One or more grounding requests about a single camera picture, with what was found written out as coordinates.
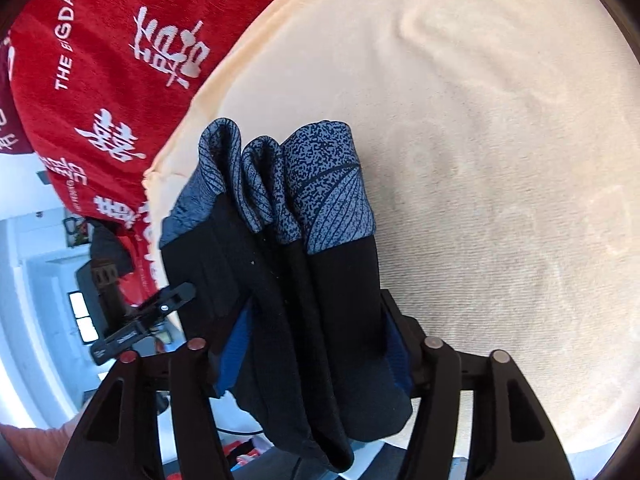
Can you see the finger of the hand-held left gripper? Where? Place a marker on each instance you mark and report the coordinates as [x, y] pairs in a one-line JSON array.
[[160, 305]]

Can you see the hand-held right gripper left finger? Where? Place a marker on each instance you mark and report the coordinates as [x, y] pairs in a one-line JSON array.
[[234, 357]]

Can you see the person's left forearm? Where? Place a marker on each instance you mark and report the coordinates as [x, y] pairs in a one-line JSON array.
[[35, 440]]

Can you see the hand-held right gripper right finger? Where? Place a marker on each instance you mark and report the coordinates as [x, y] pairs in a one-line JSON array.
[[398, 360]]

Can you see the black pants with blue waistband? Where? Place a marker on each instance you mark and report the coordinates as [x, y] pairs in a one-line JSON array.
[[330, 310]]

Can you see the cream blanket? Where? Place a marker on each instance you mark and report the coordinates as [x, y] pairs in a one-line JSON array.
[[475, 160]]

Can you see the red printed blanket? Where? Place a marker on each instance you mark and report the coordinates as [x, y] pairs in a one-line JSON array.
[[100, 35]]

